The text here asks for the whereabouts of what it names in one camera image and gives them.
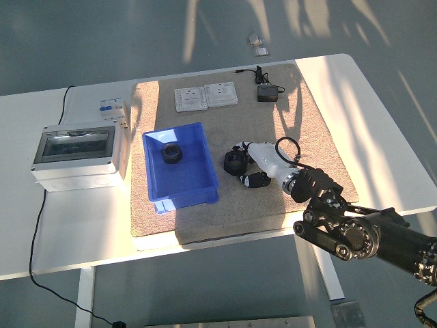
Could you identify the white circuit breaker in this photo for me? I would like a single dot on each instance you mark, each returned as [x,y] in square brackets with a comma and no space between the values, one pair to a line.
[111,107]

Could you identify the white socket panel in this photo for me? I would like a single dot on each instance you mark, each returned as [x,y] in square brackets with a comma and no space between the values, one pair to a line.
[222,94]
[191,99]

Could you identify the black power adapter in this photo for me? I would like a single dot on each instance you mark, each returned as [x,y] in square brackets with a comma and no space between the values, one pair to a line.
[267,94]

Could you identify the grey-brown mat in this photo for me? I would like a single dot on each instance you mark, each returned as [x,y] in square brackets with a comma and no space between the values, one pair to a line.
[259,205]

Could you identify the black floor plug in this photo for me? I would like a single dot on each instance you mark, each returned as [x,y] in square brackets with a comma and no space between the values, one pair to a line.
[120,324]

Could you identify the white table leg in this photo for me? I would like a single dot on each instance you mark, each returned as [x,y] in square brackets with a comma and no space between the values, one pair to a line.
[84,297]
[329,276]

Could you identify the grey distribution box clear lid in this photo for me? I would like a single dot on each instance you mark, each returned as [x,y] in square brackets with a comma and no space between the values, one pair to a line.
[75,147]

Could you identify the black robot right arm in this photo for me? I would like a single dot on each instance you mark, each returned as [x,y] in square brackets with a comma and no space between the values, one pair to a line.
[358,235]

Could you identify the grey table foot plate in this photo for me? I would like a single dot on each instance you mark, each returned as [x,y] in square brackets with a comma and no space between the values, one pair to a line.
[348,316]

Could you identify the small dark hex nut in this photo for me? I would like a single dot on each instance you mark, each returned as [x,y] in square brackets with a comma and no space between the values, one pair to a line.
[174,160]

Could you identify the robot right hand white shell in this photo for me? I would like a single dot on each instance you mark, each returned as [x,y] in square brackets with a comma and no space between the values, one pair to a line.
[266,157]

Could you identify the grey metal base plate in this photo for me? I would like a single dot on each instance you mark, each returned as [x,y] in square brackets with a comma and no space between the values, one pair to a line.
[239,324]

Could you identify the blue plastic box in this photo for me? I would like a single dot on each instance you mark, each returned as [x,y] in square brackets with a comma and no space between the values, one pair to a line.
[191,177]

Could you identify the silver floor socket plate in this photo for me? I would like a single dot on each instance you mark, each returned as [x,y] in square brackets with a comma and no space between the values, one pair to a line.
[255,39]
[260,52]

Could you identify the large black hex nut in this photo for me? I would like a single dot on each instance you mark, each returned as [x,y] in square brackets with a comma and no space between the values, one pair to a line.
[229,164]

